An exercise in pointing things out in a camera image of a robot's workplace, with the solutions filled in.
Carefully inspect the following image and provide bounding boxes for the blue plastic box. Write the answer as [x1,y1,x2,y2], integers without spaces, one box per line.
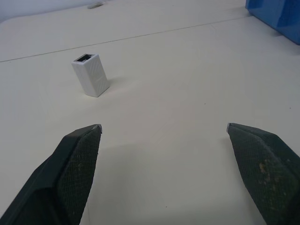
[245,0,300,46]

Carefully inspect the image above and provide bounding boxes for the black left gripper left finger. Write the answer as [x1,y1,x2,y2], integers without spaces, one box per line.
[0,124,104,225]

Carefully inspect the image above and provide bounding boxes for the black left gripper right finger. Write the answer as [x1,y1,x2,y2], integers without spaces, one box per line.
[226,122,300,225]

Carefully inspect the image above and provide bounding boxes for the small white rectangular box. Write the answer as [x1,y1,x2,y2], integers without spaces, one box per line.
[71,53,110,98]

